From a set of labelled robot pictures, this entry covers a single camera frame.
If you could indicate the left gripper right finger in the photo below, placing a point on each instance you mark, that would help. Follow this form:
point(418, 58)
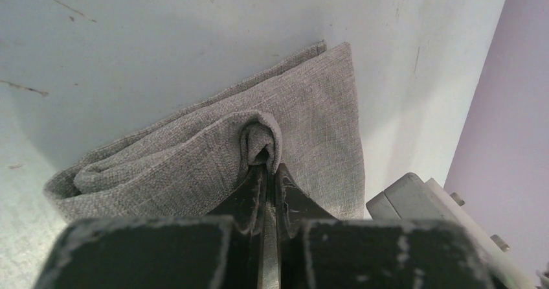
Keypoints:
point(317, 250)

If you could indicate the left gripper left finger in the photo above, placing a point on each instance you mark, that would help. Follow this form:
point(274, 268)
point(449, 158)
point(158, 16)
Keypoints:
point(223, 249)

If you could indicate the grey cloth napkin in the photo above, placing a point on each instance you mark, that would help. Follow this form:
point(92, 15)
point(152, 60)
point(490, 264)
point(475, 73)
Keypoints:
point(302, 113)

